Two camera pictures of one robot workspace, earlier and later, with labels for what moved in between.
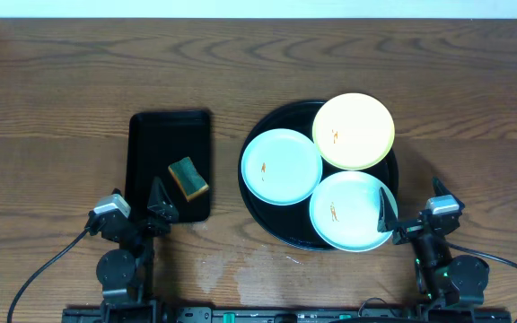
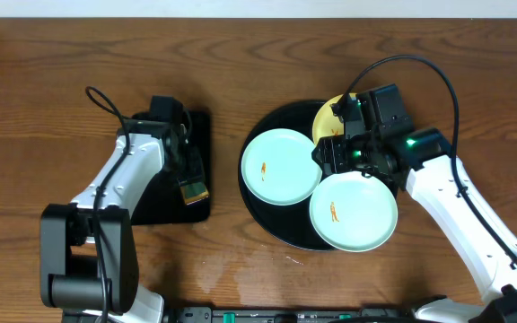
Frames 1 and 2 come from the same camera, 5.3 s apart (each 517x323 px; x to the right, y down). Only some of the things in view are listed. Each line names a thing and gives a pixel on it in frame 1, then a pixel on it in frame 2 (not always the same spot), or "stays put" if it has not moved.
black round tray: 292,225 stays put
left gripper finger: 159,205 -> 196,163
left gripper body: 151,231 -> 180,170
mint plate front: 344,211 stays put
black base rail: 229,314 stays put
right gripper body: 409,231 -> 352,155
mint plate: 281,166 stays put
